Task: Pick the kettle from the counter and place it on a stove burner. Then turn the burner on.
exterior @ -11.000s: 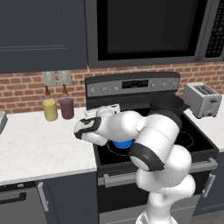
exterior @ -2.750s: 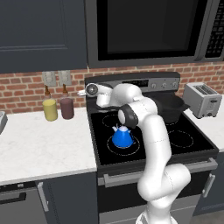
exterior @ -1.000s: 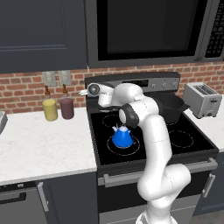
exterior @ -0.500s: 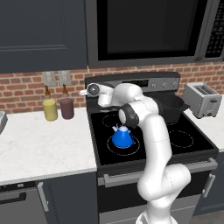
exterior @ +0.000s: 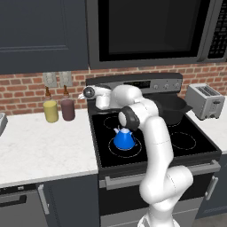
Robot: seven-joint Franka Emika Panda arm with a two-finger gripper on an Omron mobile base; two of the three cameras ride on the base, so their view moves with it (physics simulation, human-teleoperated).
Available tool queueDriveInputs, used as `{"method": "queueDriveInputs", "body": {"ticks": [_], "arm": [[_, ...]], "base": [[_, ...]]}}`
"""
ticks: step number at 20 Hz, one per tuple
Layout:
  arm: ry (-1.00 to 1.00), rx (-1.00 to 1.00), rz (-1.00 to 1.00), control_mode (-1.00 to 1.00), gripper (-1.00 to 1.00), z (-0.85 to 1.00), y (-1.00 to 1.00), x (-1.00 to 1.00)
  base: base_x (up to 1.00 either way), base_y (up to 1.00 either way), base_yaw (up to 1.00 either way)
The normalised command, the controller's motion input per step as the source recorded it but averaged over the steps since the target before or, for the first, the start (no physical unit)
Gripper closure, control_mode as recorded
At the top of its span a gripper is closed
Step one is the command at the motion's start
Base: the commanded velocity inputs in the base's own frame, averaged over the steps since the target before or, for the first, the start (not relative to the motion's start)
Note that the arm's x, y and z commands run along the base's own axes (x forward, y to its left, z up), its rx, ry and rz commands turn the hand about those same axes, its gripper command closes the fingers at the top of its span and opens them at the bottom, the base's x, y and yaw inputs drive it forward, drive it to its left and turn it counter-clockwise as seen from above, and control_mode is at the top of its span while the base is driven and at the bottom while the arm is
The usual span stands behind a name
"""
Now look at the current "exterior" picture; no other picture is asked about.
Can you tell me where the silver toaster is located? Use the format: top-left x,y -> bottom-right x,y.
184,82 -> 226,121

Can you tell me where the black glass microwave door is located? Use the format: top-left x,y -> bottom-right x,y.
87,0 -> 211,68

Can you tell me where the dark blue wall cupboard door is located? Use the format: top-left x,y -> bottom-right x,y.
0,0 -> 90,75

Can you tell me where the grey wall socket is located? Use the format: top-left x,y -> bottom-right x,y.
42,71 -> 59,89
58,70 -> 74,88

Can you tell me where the steel oven door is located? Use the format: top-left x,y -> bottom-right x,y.
98,160 -> 222,227

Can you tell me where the black pan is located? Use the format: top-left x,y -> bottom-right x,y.
147,93 -> 194,127

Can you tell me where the steel microwave door handle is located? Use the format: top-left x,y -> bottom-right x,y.
197,0 -> 223,63

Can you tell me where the steel cupboard handle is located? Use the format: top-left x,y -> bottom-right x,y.
205,175 -> 219,201
37,184 -> 51,215

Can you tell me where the blue kettle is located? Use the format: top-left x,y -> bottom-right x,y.
113,125 -> 137,152

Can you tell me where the black dishwasher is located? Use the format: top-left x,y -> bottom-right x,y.
0,184 -> 49,227

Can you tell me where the steel oven door handle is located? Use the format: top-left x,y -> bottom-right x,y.
104,160 -> 222,191

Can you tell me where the steel microwave oven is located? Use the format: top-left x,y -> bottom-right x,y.
85,0 -> 227,71

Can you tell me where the dark red bottle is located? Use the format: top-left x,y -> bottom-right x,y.
59,84 -> 76,122

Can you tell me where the grey appliance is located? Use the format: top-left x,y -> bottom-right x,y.
0,113 -> 9,137

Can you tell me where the yellow bottle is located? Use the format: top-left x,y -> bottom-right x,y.
43,86 -> 59,124

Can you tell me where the dark blue base cupboard door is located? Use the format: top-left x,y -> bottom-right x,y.
195,153 -> 227,220
35,173 -> 101,227

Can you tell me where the black and steel stove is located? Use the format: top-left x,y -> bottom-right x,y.
85,72 -> 223,227

